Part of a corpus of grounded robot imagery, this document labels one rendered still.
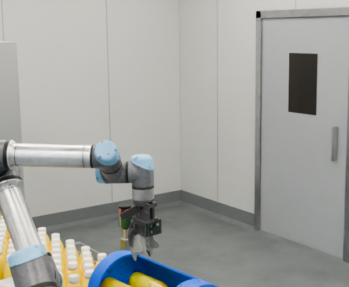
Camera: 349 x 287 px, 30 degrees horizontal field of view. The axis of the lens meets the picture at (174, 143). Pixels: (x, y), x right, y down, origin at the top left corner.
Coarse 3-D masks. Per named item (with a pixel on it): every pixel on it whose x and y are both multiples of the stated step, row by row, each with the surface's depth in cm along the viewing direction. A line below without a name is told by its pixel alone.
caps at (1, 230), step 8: (0, 224) 328; (0, 232) 315; (40, 232) 314; (0, 240) 305; (56, 240) 302; (72, 240) 302; (0, 248) 292; (56, 248) 291; (72, 248) 293; (88, 248) 291; (8, 256) 281; (56, 256) 281
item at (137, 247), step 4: (136, 236) 224; (136, 240) 224; (136, 244) 224; (140, 244) 222; (132, 248) 224; (136, 248) 223; (140, 248) 222; (132, 252) 224; (136, 252) 223; (140, 252) 222; (136, 256) 226; (136, 260) 226
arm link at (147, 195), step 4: (132, 188) 221; (152, 188) 221; (132, 192) 222; (136, 192) 220; (140, 192) 219; (144, 192) 219; (148, 192) 219; (152, 192) 221; (132, 196) 222; (136, 196) 220; (140, 196) 219; (144, 196) 219; (148, 196) 220; (152, 196) 221; (136, 200) 220; (140, 200) 219; (144, 200) 219; (148, 200) 220
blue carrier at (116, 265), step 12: (120, 252) 248; (108, 264) 242; (120, 264) 251; (132, 264) 255; (144, 264) 257; (156, 264) 246; (96, 276) 241; (108, 276) 248; (120, 276) 252; (156, 276) 255; (168, 276) 248; (180, 276) 239; (192, 276) 227
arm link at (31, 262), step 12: (24, 252) 191; (36, 252) 193; (12, 264) 192; (24, 264) 190; (36, 264) 190; (48, 264) 194; (12, 276) 192; (24, 276) 188; (36, 276) 188; (48, 276) 190
